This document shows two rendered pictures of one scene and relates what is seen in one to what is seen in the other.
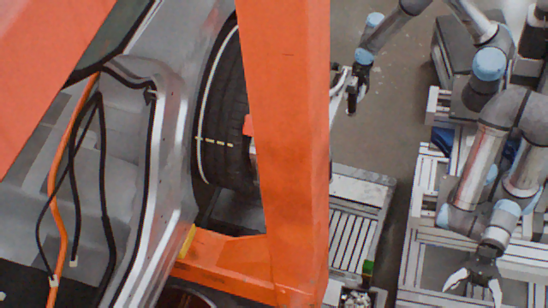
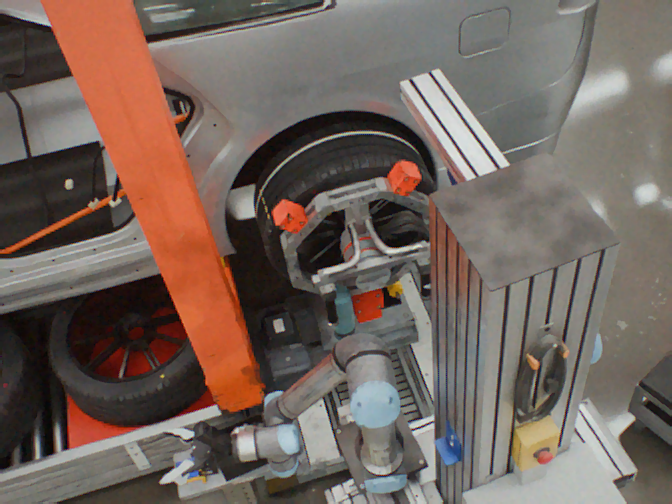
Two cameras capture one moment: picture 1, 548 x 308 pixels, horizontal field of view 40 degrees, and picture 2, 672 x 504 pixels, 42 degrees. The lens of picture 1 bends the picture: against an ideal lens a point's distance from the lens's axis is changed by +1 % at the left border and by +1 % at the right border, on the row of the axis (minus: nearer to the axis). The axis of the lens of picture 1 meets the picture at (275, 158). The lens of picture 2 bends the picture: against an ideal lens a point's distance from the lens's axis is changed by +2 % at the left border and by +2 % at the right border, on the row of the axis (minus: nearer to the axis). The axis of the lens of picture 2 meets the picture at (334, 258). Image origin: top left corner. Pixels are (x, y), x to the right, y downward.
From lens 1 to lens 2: 179 cm
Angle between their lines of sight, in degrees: 34
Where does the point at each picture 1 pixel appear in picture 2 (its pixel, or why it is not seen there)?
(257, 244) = not seen: hidden behind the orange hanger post
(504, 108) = (347, 346)
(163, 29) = (203, 58)
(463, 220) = (272, 416)
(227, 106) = (286, 183)
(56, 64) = not seen: outside the picture
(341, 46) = (620, 275)
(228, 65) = (318, 152)
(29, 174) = not seen: hidden behind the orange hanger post
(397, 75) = (633, 348)
